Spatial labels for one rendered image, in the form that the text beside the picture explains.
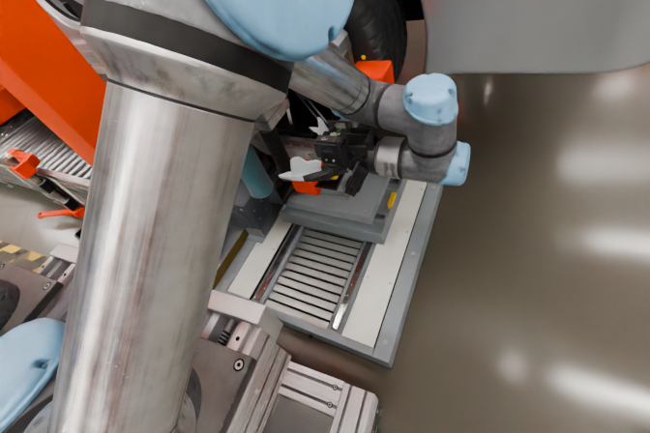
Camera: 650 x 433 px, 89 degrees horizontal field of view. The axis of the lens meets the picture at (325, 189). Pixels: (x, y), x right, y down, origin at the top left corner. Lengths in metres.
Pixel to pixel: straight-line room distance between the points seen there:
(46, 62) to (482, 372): 1.54
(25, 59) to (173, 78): 0.96
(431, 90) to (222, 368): 0.49
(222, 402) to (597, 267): 1.34
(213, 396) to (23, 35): 0.93
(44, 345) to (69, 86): 0.85
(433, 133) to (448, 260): 1.00
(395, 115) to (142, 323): 0.43
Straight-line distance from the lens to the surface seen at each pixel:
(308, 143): 1.11
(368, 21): 0.85
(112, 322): 0.24
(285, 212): 1.58
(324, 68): 0.46
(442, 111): 0.50
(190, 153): 0.19
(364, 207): 1.37
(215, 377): 0.57
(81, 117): 1.17
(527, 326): 1.40
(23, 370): 0.42
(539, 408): 1.34
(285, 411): 1.17
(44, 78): 1.14
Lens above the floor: 1.29
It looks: 46 degrees down
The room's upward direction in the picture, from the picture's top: 22 degrees counter-clockwise
